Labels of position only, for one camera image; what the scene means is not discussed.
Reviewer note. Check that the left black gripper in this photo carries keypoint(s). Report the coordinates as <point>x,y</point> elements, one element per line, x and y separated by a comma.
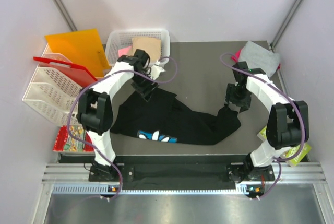
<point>144,91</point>

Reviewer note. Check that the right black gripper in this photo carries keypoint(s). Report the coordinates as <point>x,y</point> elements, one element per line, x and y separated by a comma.
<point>244,104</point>

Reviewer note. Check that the black t shirt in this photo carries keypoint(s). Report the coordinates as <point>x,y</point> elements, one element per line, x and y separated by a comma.
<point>165,119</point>

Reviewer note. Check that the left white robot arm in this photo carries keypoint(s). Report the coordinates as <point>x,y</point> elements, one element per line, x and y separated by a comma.
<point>95,107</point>

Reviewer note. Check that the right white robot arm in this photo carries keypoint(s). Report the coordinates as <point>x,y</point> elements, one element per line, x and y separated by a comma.
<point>287,124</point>

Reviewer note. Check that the folded pink t shirt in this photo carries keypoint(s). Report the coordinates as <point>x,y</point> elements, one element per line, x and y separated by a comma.
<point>236,56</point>

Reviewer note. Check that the pink item in basket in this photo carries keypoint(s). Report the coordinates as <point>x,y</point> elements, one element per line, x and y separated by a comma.
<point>124,51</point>

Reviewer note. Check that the tan folded t shirt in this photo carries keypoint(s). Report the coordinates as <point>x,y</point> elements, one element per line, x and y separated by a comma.
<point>151,46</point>

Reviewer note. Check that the folded grey t shirt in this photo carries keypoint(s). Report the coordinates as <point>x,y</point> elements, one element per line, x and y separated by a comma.
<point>258,57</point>

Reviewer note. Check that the red plastic folder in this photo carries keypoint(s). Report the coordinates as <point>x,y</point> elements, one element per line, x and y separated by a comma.
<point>75,72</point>

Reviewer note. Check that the orange plastic folder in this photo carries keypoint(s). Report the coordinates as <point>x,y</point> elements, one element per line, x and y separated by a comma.
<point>82,47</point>

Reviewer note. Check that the white file rack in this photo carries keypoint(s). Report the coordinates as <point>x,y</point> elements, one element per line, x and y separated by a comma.
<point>50,92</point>

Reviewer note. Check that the red comic book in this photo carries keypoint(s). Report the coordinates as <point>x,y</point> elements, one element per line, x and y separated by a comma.
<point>65,144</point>

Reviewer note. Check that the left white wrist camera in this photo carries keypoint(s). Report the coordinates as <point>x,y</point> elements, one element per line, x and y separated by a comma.
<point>156,70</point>

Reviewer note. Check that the white slotted cable duct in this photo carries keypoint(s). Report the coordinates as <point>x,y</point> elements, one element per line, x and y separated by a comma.
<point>105,189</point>

